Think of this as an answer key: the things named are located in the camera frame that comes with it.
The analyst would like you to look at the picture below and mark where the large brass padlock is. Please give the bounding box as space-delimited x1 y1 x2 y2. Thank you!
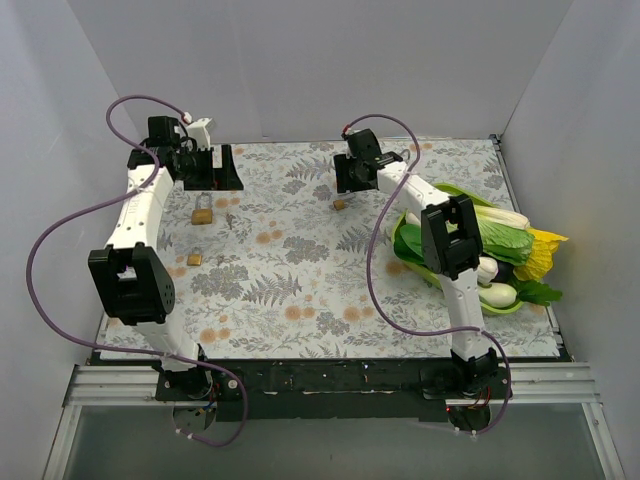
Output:
191 192 213 225

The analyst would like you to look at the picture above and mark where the brass padlock with steel shackle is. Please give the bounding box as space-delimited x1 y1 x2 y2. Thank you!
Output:
186 247 204 266

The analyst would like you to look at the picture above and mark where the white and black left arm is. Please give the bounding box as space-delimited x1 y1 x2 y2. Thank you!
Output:
88 116 243 400

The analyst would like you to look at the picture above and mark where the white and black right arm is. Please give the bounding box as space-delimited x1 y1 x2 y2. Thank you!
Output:
334 126 501 398

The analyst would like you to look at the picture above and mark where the green bok choy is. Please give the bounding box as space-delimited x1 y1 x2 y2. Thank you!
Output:
393 223 426 267

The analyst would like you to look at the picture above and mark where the green plastic tray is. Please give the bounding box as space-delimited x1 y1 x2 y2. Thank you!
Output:
391 178 527 323

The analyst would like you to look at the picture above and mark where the floral patterned table mat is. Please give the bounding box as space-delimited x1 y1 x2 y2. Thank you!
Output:
101 139 561 360

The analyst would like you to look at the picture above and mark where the green napa cabbage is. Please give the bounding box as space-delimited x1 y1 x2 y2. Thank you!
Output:
434 187 535 266

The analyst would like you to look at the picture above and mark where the dark purple eggplant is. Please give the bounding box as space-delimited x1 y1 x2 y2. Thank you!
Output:
477 256 514 284

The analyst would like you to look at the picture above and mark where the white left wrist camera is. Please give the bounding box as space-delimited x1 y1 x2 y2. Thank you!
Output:
186 117 215 150

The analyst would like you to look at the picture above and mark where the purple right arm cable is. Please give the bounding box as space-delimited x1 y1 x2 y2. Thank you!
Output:
341 113 514 435

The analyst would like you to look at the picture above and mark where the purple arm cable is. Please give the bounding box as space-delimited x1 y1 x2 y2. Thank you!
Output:
25 94 248 446
341 113 514 435

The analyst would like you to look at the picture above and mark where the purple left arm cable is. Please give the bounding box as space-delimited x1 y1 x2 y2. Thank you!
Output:
25 94 248 446

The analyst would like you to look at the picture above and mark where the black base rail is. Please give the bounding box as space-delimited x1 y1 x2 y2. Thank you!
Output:
154 356 521 426

